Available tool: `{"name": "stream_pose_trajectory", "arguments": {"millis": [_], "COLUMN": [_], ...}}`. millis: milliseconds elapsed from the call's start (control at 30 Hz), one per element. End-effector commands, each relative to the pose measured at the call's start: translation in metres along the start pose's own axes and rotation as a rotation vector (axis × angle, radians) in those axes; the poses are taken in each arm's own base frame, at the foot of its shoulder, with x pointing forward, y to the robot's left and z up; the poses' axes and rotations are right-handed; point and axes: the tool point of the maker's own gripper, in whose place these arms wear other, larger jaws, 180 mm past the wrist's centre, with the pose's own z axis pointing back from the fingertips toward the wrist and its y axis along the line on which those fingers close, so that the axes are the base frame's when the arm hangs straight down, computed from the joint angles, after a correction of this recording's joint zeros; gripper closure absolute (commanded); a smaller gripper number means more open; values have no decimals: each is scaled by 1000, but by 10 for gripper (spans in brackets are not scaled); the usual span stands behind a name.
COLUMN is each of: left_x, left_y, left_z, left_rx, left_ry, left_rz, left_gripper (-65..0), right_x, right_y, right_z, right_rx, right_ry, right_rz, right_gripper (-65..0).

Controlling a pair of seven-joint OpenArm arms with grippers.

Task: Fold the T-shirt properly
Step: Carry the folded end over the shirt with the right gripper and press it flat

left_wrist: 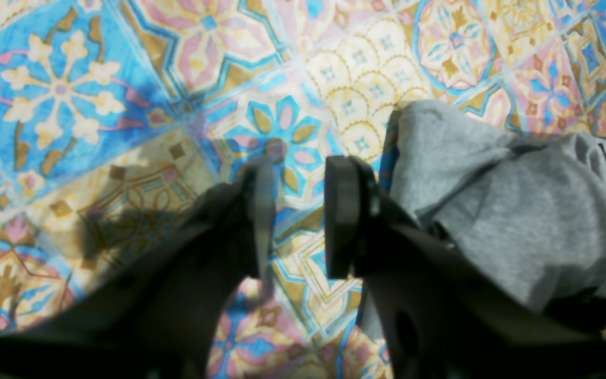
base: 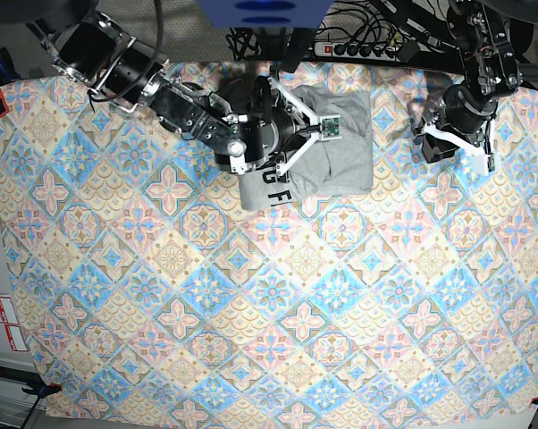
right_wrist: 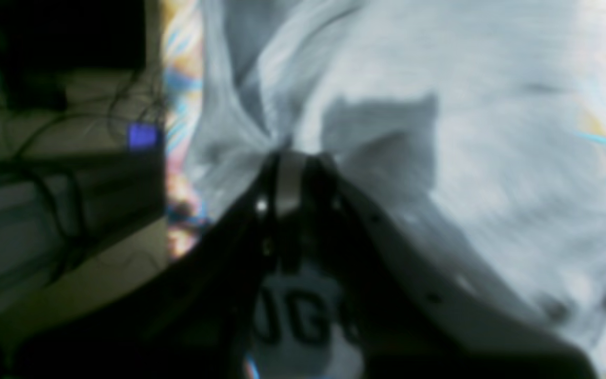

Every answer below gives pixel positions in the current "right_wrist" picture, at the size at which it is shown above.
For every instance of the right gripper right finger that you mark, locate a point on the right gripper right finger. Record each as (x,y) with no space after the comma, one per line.
(412,321)

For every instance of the grey T-shirt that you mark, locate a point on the grey T-shirt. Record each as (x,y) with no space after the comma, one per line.
(413,158)

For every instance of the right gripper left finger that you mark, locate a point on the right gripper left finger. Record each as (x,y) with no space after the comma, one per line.
(194,319)

